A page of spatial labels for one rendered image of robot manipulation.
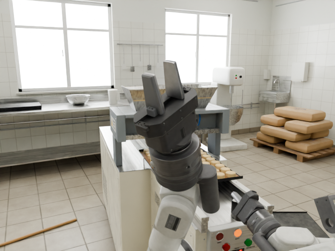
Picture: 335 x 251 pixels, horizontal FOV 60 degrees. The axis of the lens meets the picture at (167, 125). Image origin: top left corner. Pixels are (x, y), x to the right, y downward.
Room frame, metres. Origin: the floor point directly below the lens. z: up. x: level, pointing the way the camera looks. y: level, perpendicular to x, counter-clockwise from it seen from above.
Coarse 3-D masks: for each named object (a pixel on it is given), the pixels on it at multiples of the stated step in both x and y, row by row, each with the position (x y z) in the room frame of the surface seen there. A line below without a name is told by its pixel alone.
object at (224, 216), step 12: (156, 180) 1.54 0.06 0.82; (156, 192) 1.54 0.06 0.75; (228, 192) 1.34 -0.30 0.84; (156, 204) 1.54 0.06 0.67; (228, 204) 1.21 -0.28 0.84; (156, 216) 1.54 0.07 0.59; (216, 216) 1.11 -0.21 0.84; (228, 216) 1.11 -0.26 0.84; (192, 228) 1.04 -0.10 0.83; (192, 240) 1.03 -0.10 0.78; (204, 240) 1.02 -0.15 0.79
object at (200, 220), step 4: (132, 140) 2.24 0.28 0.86; (136, 140) 2.09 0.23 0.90; (140, 140) 2.09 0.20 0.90; (136, 144) 2.09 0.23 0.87; (140, 144) 1.98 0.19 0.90; (140, 148) 1.96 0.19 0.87; (144, 148) 1.88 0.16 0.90; (196, 208) 1.06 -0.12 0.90; (196, 212) 1.03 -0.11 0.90; (200, 212) 1.03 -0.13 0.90; (196, 216) 1.02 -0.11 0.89; (200, 216) 1.00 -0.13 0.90; (204, 216) 1.00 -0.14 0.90; (208, 216) 0.99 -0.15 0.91; (196, 220) 1.02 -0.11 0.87; (200, 220) 0.99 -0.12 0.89; (204, 220) 0.98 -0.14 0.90; (208, 220) 0.98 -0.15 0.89; (196, 224) 1.02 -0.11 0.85; (200, 224) 0.99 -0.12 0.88; (204, 224) 0.99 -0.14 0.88; (200, 228) 0.99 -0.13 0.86; (204, 228) 0.99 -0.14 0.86; (200, 232) 0.99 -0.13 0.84; (204, 232) 0.99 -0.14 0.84
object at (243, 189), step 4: (232, 180) 1.34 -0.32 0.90; (236, 180) 1.34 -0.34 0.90; (224, 184) 1.40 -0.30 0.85; (228, 184) 1.36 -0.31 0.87; (232, 184) 1.33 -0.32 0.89; (236, 184) 1.30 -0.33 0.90; (240, 184) 1.30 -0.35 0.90; (228, 188) 1.36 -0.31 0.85; (232, 188) 1.33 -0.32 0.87; (236, 188) 1.29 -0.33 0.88; (240, 188) 1.26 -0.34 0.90; (244, 188) 1.25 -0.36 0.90; (240, 192) 1.26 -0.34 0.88; (244, 192) 1.23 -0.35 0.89; (260, 200) 1.13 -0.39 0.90; (264, 200) 1.13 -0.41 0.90; (264, 204) 1.10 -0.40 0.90; (268, 204) 1.10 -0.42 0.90; (268, 208) 1.07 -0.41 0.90; (272, 208) 1.07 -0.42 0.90; (272, 212) 1.08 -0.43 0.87
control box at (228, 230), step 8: (232, 224) 1.05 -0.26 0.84; (240, 224) 1.05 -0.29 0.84; (208, 232) 1.01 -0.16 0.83; (216, 232) 1.00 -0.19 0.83; (224, 232) 1.01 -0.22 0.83; (232, 232) 1.02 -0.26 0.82; (248, 232) 1.05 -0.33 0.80; (208, 240) 1.01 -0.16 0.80; (216, 240) 1.00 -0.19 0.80; (224, 240) 1.01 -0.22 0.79; (232, 240) 1.02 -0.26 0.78; (240, 240) 1.04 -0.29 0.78; (208, 248) 1.00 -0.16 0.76; (216, 248) 1.00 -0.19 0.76; (232, 248) 1.03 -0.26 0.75; (240, 248) 1.04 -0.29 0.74; (248, 248) 1.05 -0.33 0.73; (256, 248) 1.06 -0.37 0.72
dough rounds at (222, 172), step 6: (144, 150) 1.77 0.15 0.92; (144, 156) 1.71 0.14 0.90; (204, 156) 1.65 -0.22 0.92; (210, 156) 1.66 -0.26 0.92; (204, 162) 1.54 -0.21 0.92; (210, 162) 1.59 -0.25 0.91; (216, 162) 1.54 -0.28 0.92; (216, 168) 1.49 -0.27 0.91; (222, 168) 1.45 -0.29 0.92; (228, 168) 1.45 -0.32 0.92; (222, 174) 1.37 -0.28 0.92; (228, 174) 1.38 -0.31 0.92; (234, 174) 1.38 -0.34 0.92
